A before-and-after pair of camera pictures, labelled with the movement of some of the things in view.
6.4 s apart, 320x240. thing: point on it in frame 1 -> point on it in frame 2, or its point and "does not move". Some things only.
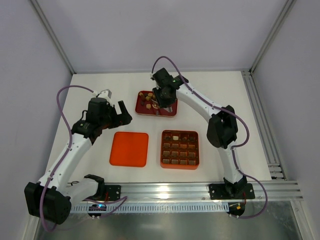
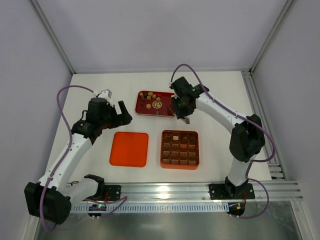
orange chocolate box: [179, 149] does not move
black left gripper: [116, 118] does not move
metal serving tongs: [169, 109] -> [185, 119]
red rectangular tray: [147, 104] does not move
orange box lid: [129, 149] does not move
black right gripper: [164, 100] -> [178, 109]
